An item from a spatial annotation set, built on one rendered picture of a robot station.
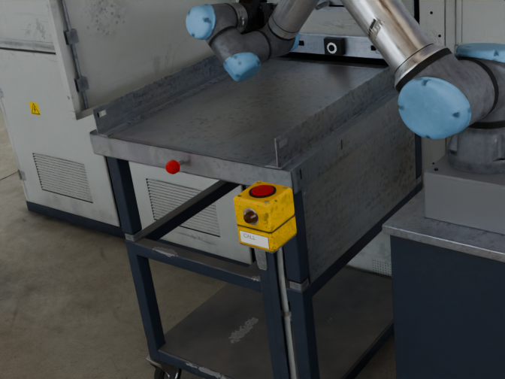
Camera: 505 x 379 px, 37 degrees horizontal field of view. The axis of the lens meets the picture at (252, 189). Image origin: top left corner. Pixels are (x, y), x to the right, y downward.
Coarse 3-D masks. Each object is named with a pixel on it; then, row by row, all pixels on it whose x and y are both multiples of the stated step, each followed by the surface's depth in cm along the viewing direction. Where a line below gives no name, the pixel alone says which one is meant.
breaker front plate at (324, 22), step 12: (276, 0) 228; (336, 0) 215; (408, 0) 202; (312, 12) 222; (324, 12) 220; (336, 12) 217; (348, 12) 215; (312, 24) 224; (324, 24) 221; (336, 24) 219; (348, 24) 216
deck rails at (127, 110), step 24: (192, 72) 213; (216, 72) 222; (384, 72) 187; (120, 96) 193; (144, 96) 199; (168, 96) 207; (360, 96) 180; (384, 96) 189; (96, 120) 187; (120, 120) 194; (312, 120) 164; (336, 120) 172; (288, 144) 158; (312, 144) 166
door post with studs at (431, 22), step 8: (424, 0) 195; (432, 0) 194; (440, 0) 192; (424, 8) 196; (432, 8) 194; (440, 8) 193; (424, 16) 197; (432, 16) 195; (440, 16) 194; (424, 24) 198; (432, 24) 196; (440, 24) 195; (432, 32) 197; (440, 32) 196; (432, 40) 198; (440, 40) 197; (432, 144) 211; (440, 144) 210; (432, 152) 212; (440, 152) 211; (432, 160) 213
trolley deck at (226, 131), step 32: (288, 64) 226; (320, 64) 222; (192, 96) 208; (224, 96) 205; (256, 96) 202; (288, 96) 199; (320, 96) 196; (128, 128) 191; (160, 128) 188; (192, 128) 185; (224, 128) 183; (256, 128) 180; (288, 128) 178; (352, 128) 173; (128, 160) 186; (160, 160) 178; (192, 160) 172; (224, 160) 165; (256, 160) 162; (320, 160) 164
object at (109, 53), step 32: (64, 0) 193; (96, 0) 202; (128, 0) 208; (160, 0) 216; (192, 0) 224; (224, 0) 232; (64, 32) 196; (96, 32) 204; (128, 32) 211; (160, 32) 219; (64, 64) 197; (96, 64) 206; (128, 64) 214; (160, 64) 221; (96, 96) 209
